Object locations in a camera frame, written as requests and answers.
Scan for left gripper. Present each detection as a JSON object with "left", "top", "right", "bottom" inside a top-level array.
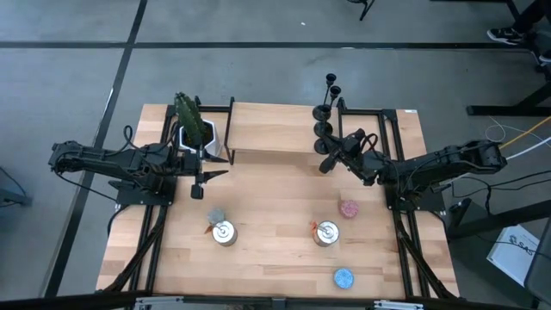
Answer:
[{"left": 174, "top": 148, "right": 229, "bottom": 200}]

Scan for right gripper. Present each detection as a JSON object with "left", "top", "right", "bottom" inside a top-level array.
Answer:
[{"left": 319, "top": 136, "right": 391, "bottom": 187}]

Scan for short black candlestick holder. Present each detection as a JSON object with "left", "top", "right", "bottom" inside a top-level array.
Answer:
[{"left": 313, "top": 72, "right": 337, "bottom": 122}]

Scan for grey patterned round tin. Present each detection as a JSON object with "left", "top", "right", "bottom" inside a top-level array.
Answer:
[{"left": 207, "top": 208, "right": 227, "bottom": 226}]

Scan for pink patterned round tin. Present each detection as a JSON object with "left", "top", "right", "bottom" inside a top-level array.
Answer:
[{"left": 339, "top": 199, "right": 360, "bottom": 220}]

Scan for silver candle jar orange label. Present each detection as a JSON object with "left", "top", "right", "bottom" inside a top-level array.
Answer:
[
  {"left": 310, "top": 220, "right": 341, "bottom": 248},
  {"left": 205, "top": 219, "right": 238, "bottom": 247}
]

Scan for blue patterned round tin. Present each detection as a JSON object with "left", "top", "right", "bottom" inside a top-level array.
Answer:
[{"left": 333, "top": 268, "right": 356, "bottom": 290}]

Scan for white geometric planter pot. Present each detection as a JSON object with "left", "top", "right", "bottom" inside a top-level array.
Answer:
[{"left": 177, "top": 119, "right": 222, "bottom": 161}]

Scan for green cactus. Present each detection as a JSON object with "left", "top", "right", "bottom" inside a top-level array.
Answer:
[{"left": 174, "top": 91, "right": 208, "bottom": 147}]

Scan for wooden shelf riser black legs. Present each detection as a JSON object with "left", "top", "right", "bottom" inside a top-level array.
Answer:
[{"left": 223, "top": 96, "right": 345, "bottom": 167}]

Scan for black foot pedal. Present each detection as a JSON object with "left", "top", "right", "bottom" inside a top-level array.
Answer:
[{"left": 447, "top": 197, "right": 474, "bottom": 229}]

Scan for black floor beam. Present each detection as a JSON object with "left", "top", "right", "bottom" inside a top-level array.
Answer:
[{"left": 447, "top": 200, "right": 551, "bottom": 242}]

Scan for white printed cardboard box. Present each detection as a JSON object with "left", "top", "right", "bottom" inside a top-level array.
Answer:
[{"left": 486, "top": 223, "right": 542, "bottom": 288}]

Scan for person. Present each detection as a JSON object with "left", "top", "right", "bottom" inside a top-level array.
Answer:
[{"left": 486, "top": 0, "right": 551, "bottom": 47}]

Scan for black aluminium frame rails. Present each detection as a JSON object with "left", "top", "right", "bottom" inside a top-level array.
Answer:
[
  {"left": 337, "top": 107, "right": 460, "bottom": 301},
  {"left": 101, "top": 102, "right": 236, "bottom": 298}
]

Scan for white cable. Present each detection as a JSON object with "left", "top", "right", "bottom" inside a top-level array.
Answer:
[{"left": 485, "top": 115, "right": 551, "bottom": 160}]

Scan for yellow cable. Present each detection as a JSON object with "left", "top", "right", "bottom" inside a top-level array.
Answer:
[{"left": 501, "top": 115, "right": 551, "bottom": 150}]

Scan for black camera rig bar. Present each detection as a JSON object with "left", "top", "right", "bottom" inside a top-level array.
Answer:
[{"left": 0, "top": 290, "right": 551, "bottom": 310}]

